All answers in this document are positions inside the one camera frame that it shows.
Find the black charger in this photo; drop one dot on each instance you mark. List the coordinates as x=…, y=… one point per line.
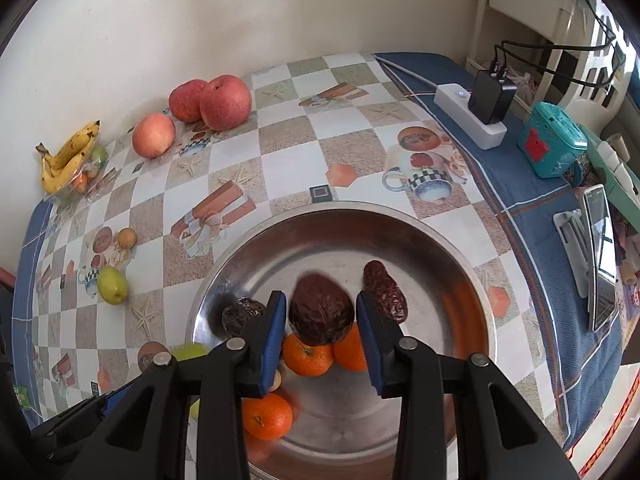
x=492, y=97

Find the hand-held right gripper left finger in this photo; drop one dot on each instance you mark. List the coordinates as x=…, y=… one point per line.
x=272, y=340

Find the clear plastic container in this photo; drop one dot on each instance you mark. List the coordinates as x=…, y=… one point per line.
x=97, y=170

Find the white phone stand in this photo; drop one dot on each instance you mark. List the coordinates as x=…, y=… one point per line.
x=570, y=245

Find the white power strip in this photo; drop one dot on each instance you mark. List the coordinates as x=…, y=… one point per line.
x=457, y=105

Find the red apple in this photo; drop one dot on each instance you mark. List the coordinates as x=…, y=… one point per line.
x=226, y=101
x=186, y=100

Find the orange mandarin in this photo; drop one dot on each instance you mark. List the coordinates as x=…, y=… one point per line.
x=267, y=416
x=307, y=357
x=80, y=182
x=350, y=350

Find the yellow banana bunch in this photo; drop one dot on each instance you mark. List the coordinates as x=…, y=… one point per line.
x=65, y=155

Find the pale pink apple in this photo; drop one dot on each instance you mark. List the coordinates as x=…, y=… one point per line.
x=153, y=135

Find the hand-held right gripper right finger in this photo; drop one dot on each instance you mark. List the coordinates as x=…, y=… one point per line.
x=370, y=345

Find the round metal plate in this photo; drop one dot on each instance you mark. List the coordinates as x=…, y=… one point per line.
x=430, y=285

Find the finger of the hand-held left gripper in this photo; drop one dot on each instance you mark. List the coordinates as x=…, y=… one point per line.
x=75, y=422

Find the large dark brown date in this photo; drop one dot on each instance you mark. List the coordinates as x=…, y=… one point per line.
x=320, y=310

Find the green pear upper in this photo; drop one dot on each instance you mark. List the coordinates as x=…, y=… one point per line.
x=112, y=285

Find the teal plastic box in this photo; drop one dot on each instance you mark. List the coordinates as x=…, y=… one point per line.
x=550, y=140

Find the smartphone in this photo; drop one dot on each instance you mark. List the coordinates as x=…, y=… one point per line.
x=600, y=260

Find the green jujube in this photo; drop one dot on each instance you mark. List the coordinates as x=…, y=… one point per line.
x=100, y=155

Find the green carton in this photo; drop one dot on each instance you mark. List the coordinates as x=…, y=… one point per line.
x=21, y=395

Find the white wooden chair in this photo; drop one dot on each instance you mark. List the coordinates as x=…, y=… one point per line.
x=520, y=5

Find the small brown longan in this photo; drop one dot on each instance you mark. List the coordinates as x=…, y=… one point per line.
x=126, y=238
x=276, y=380

